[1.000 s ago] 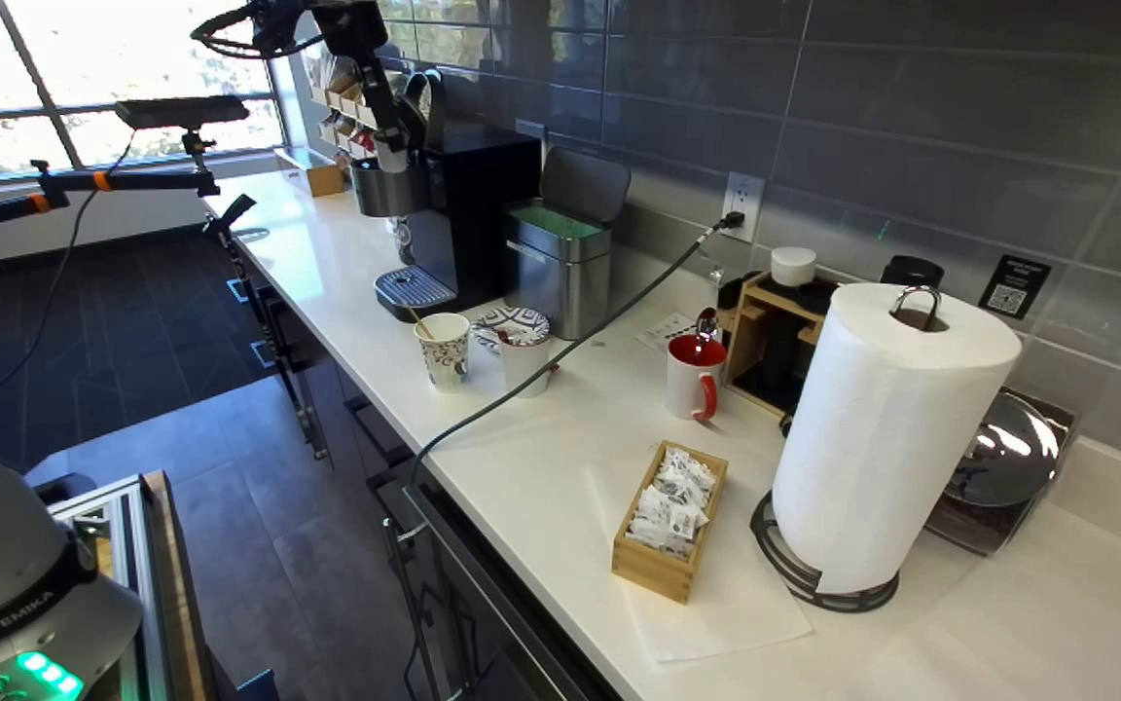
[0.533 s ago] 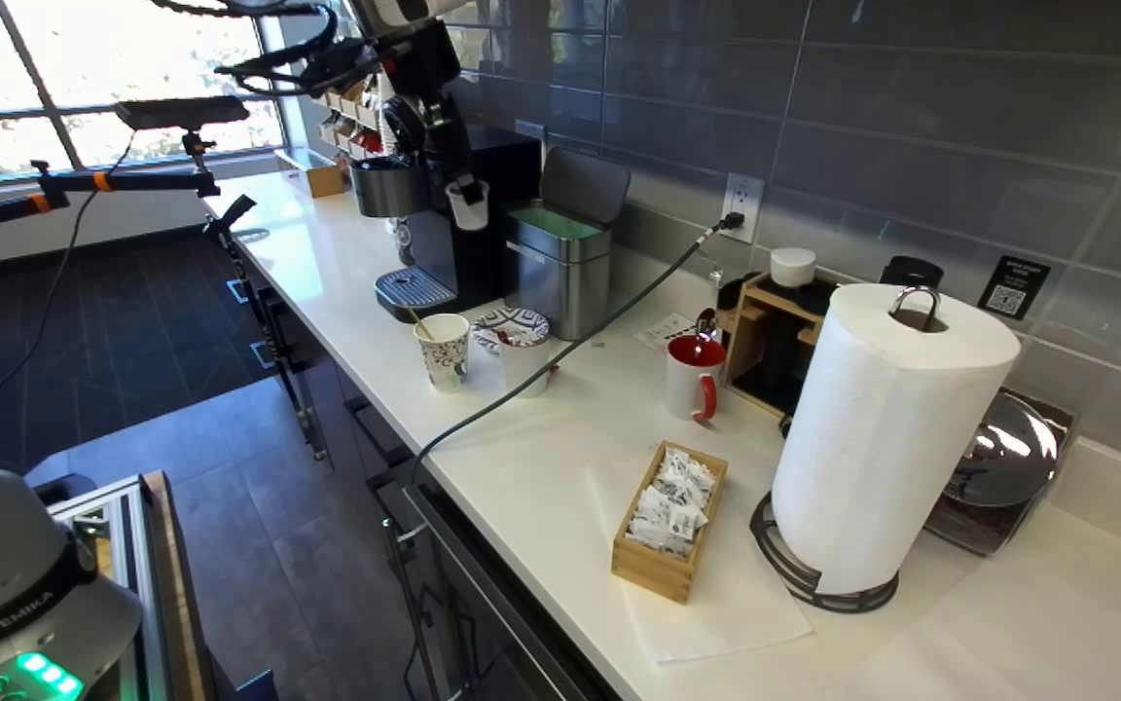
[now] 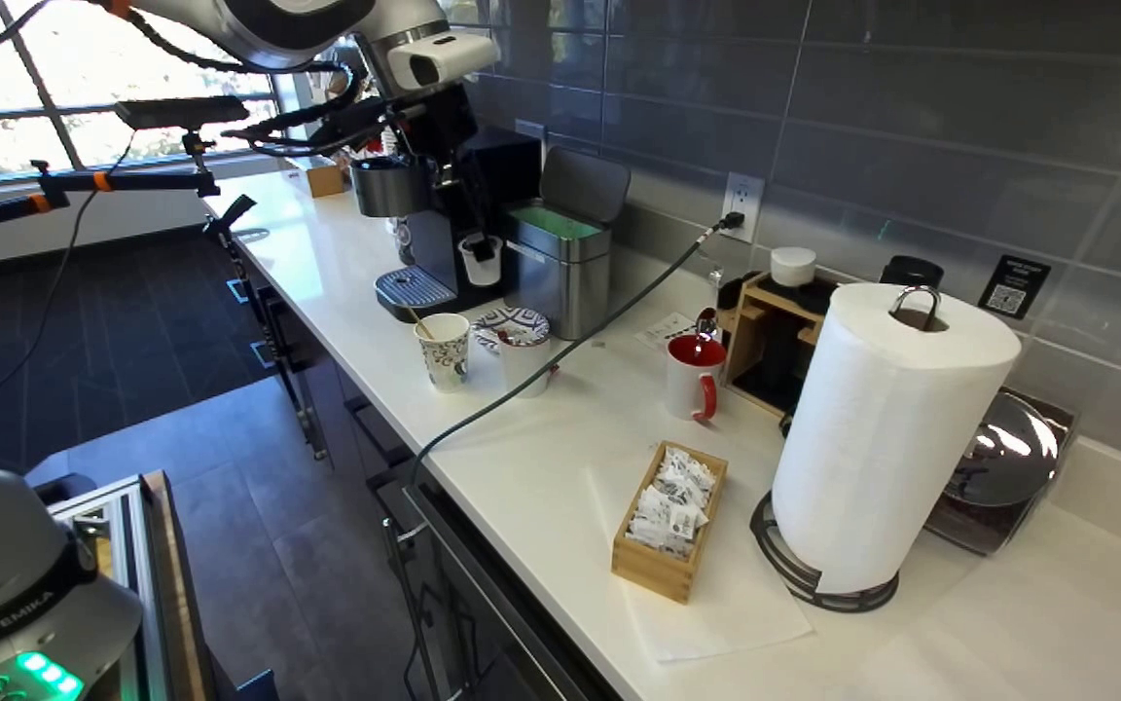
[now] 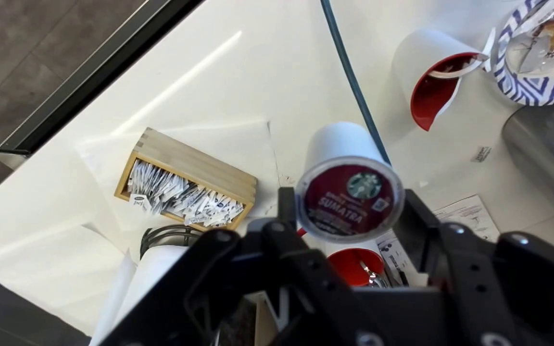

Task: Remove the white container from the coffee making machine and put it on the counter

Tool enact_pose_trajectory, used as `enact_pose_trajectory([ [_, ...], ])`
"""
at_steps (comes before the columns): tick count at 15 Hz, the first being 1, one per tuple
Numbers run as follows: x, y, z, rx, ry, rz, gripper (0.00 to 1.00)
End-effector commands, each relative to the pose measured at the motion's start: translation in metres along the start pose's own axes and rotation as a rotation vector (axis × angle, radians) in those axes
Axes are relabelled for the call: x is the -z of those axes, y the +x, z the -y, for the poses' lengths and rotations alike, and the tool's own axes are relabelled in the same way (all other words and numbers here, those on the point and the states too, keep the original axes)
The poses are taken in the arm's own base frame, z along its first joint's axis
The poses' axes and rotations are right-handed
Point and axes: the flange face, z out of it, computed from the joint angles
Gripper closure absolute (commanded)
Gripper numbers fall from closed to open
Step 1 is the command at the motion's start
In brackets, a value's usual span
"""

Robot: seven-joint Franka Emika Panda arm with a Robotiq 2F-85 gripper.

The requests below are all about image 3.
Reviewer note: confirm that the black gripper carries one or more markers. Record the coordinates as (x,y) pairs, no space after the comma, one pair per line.
(442,131)

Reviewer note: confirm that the small white container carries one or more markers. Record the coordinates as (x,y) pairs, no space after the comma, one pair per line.
(479,261)

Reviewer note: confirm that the black coffee machine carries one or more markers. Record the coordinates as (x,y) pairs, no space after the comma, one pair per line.
(515,168)

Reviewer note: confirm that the stainless steel canister green insert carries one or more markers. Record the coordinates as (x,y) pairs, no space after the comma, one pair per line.
(567,279)

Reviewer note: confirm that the thin stirrer stick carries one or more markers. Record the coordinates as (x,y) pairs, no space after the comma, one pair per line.
(418,315)

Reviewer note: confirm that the small white plate with pods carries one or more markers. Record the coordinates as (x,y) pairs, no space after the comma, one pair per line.
(515,323)

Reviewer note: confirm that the white paper cup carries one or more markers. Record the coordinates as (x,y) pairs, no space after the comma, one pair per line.
(446,354)

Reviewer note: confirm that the red and white mug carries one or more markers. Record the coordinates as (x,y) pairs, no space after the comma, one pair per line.
(698,352)

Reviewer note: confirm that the wooden countertop organizer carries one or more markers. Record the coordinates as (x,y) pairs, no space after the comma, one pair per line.
(767,323)

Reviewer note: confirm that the small white cup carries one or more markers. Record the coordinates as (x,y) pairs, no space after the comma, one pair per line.
(793,267)

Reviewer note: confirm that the white sugar packets pile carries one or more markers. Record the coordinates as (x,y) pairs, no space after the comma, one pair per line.
(669,501)

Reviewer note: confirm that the wooden packet box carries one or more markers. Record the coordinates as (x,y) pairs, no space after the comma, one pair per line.
(643,566)

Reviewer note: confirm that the dark base cabinet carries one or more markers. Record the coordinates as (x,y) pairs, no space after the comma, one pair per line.
(485,626)

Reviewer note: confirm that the black round device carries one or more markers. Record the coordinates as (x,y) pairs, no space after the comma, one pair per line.
(912,271)

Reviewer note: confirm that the black tripod with orange clamps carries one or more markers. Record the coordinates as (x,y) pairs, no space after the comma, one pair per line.
(17,206)

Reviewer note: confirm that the white paper towel roll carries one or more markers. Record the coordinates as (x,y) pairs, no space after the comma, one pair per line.
(883,440)

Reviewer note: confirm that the black metal towel holder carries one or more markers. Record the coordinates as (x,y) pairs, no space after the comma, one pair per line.
(834,600)

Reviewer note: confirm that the black QR code sign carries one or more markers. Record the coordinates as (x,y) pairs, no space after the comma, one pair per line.
(1013,286)

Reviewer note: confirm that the chrome dish on black tray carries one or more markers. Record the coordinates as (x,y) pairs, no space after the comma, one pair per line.
(1003,460)

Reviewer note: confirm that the white wall outlet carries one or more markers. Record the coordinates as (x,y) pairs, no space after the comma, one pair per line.
(743,191)

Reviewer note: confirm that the black camera bar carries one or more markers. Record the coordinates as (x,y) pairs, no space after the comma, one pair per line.
(184,110)

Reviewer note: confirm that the aluminium frame cart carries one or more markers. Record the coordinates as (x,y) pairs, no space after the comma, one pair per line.
(119,547)

